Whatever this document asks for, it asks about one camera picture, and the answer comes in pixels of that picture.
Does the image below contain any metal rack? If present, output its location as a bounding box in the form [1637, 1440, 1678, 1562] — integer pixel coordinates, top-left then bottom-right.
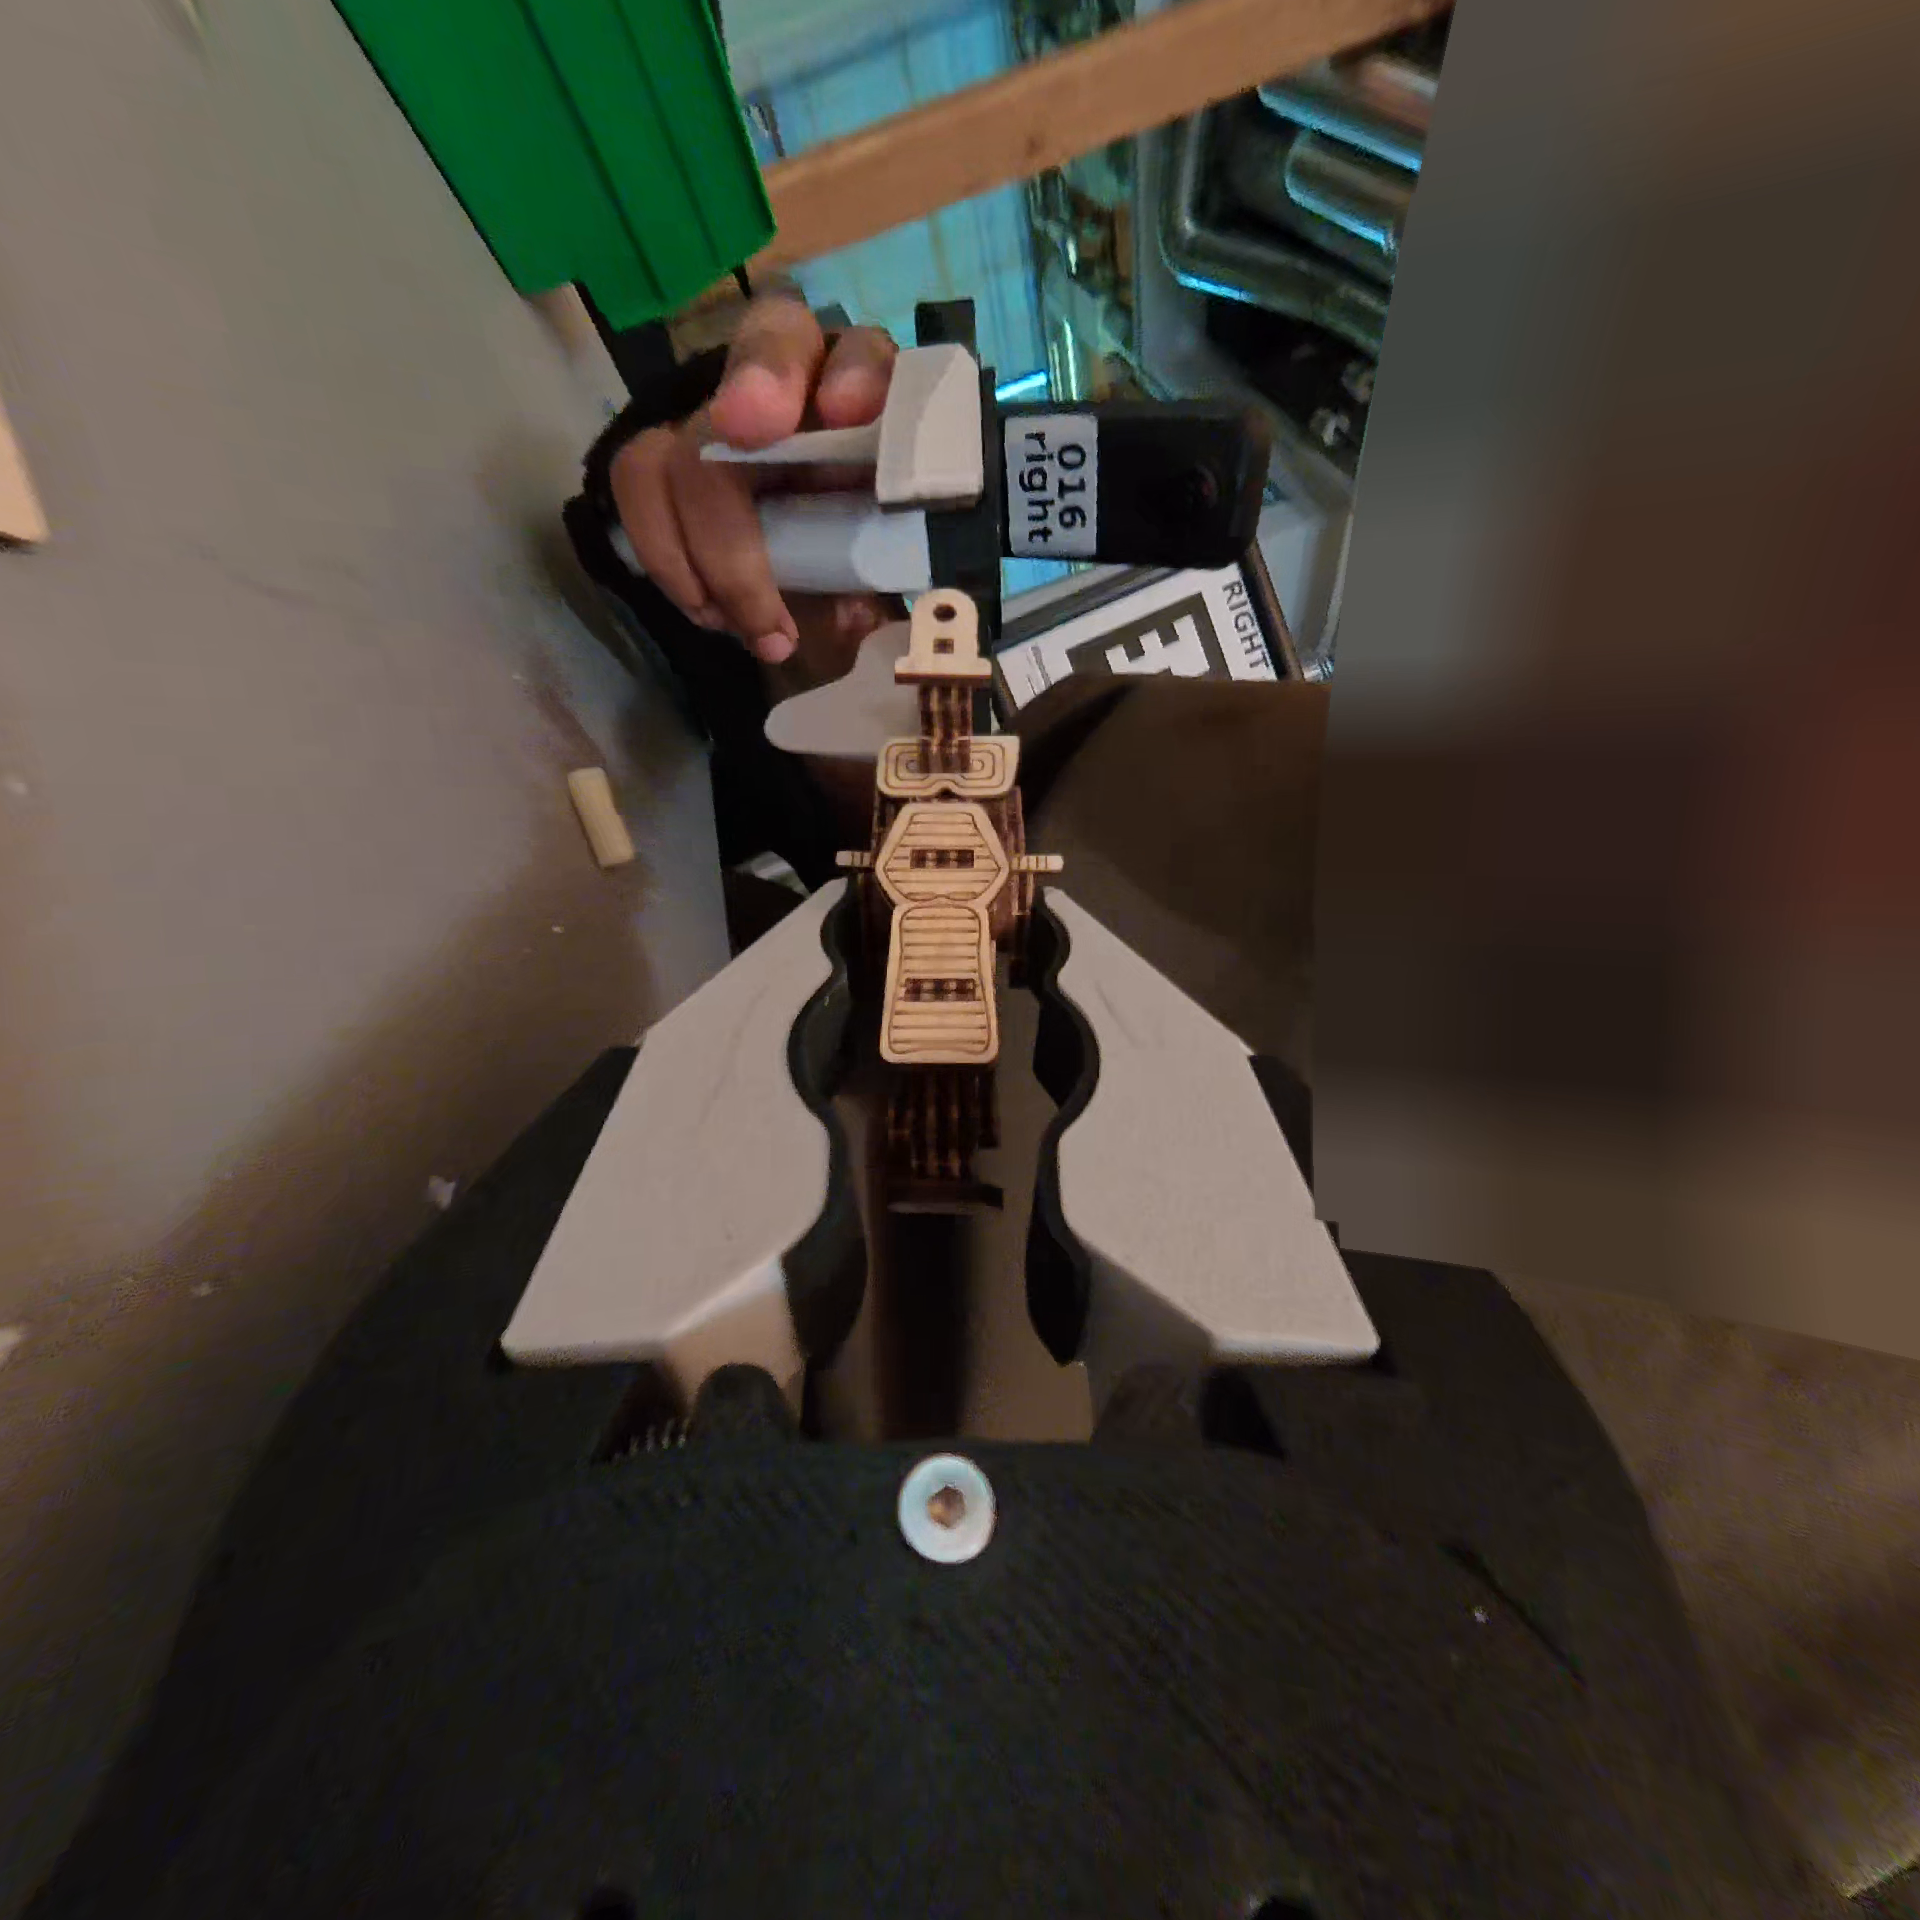
[1137, 61, 1429, 423]

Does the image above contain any wooden puzzle model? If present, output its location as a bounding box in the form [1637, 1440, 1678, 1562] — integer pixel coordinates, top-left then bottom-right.
[834, 584, 1065, 1214]

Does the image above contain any small pale peg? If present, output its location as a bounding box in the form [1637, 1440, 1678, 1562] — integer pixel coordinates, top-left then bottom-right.
[567, 766, 636, 872]

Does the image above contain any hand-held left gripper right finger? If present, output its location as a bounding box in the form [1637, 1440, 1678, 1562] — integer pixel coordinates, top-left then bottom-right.
[1027, 882, 1382, 1419]

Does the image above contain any green bin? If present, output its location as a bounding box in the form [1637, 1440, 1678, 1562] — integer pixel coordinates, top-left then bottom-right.
[331, 0, 781, 336]

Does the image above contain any wooden-topped background table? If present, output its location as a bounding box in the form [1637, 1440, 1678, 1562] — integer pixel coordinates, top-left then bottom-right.
[754, 0, 1458, 274]

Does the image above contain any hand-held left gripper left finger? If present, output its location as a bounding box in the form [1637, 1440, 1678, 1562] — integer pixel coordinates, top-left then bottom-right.
[502, 882, 872, 1419]

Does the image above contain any person's right hand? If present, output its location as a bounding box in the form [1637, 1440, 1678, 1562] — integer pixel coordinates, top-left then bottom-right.
[604, 288, 900, 664]

